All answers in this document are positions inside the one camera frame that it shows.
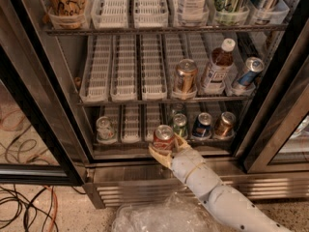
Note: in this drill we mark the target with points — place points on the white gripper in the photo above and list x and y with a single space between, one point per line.
183 164

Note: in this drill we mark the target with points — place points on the red coke can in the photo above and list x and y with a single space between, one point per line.
163 138

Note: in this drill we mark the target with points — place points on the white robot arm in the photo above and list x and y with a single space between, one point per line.
226 204

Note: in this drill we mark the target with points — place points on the green soda can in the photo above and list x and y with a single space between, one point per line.
180 125

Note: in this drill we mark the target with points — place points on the blue pepsi can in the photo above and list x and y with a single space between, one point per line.
202 126

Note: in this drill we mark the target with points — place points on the rear green can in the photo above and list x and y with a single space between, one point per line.
177 108

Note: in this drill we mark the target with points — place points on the brown gold can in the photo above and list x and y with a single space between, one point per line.
224 125

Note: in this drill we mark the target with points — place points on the white silver can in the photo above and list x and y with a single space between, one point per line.
105 129

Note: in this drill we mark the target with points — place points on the gold can middle shelf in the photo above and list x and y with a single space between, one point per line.
184 76

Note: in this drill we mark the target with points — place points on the stainless steel display fridge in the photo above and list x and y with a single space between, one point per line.
135 81

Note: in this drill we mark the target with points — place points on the open glass fridge door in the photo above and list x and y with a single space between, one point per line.
39 96

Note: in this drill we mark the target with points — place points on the white labelled bottle top shelf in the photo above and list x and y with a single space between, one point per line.
192 12

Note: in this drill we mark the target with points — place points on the green tall can top shelf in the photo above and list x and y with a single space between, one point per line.
230 12

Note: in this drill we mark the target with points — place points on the blue silver can top shelf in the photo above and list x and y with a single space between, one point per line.
264 9

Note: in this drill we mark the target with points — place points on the tan tall can top shelf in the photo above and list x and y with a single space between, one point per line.
67 14

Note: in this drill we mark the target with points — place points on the clear plastic bag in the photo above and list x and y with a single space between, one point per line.
175 214

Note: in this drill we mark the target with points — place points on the brown tea bottle white cap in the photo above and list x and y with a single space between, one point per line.
220 62

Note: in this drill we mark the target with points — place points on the bottom wire shelf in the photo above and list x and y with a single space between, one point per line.
193 143

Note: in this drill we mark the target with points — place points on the wire shelf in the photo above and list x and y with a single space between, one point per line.
165 30
198 99
193 143

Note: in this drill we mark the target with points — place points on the middle wire shelf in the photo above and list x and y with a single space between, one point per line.
198 99

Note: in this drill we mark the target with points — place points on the top wire shelf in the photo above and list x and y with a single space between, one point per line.
165 30

